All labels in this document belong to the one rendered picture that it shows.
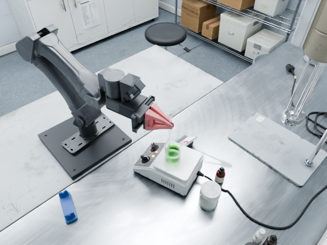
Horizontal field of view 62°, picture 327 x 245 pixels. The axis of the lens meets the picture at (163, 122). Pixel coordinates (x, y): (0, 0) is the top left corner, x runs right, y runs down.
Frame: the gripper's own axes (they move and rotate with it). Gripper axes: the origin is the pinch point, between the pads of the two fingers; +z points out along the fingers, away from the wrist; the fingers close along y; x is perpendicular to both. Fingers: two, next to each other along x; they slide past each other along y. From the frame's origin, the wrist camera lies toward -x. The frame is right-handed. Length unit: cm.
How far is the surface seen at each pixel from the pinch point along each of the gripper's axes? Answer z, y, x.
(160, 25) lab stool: -81, 141, 54
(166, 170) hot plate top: 1.4, -3.6, 16.0
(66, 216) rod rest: -17.6, -27.7, 22.3
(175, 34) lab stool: -63, 133, 53
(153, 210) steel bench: 2.4, -13.0, 24.7
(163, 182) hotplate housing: 1.1, -4.6, 21.4
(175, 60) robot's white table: -29, 64, 26
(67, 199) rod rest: -22.2, -23.0, 24.7
